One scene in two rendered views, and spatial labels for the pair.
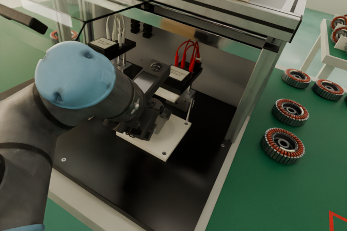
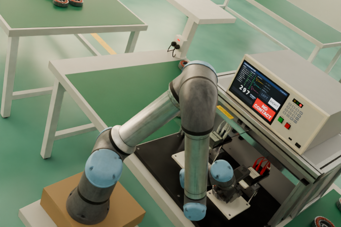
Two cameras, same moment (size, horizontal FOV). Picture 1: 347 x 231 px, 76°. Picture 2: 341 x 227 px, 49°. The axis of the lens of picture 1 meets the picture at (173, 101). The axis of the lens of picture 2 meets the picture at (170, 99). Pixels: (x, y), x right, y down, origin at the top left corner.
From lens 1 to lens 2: 1.11 m
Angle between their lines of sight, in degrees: 14
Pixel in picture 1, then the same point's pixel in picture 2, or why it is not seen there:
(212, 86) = (273, 187)
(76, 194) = (181, 215)
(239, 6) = (294, 156)
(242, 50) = (290, 177)
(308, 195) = not seen: outside the picture
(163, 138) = (231, 206)
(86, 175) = not seen: hidden behind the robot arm
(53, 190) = (171, 209)
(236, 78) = (290, 188)
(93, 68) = (230, 172)
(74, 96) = (222, 178)
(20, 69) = not seen: hidden behind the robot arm
